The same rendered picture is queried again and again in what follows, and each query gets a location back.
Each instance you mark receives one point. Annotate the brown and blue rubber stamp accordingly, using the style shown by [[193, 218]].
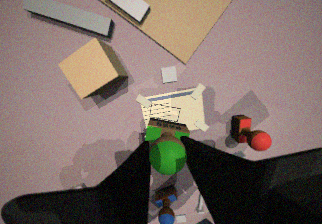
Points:
[[163, 198]]

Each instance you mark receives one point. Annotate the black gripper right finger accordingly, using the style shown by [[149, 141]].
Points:
[[236, 190]]

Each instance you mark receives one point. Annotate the cream inspection card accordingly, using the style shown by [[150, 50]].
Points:
[[185, 107]]

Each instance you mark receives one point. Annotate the red ink pad in grey tray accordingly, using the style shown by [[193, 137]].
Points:
[[240, 154]]

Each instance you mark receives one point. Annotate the tan cardboard box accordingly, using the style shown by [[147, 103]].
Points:
[[93, 68]]

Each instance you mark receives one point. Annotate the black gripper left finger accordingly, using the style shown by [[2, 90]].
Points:
[[121, 198]]

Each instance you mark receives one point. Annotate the tan flat board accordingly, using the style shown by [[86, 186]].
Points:
[[177, 25]]

